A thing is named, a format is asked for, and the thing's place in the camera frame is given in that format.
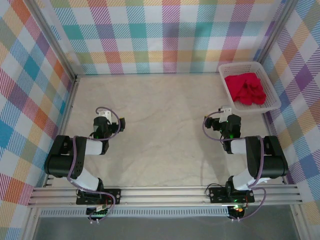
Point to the white plastic mesh basket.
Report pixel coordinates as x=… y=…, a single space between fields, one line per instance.
x=265 y=75

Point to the red t-shirt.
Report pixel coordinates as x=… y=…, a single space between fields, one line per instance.
x=246 y=88

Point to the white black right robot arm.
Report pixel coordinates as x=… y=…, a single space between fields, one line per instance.
x=270 y=162

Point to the aluminium table side rail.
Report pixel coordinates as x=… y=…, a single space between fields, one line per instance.
x=271 y=130
x=66 y=110

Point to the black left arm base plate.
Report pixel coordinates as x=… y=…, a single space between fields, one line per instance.
x=112 y=196

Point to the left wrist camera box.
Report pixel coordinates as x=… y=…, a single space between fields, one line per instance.
x=104 y=115

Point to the aluminium corner post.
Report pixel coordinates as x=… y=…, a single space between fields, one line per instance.
x=50 y=37
x=277 y=32

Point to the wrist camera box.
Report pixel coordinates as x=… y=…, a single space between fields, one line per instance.
x=104 y=115
x=225 y=113

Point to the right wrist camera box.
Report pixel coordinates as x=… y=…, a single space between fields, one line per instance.
x=225 y=113

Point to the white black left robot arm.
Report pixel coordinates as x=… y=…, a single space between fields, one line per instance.
x=62 y=162

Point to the long aluminium mounting rail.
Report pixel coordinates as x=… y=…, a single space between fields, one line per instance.
x=162 y=196

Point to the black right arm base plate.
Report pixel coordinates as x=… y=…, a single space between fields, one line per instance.
x=217 y=195

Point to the aluminium table end rail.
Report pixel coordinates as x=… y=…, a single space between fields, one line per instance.
x=150 y=74

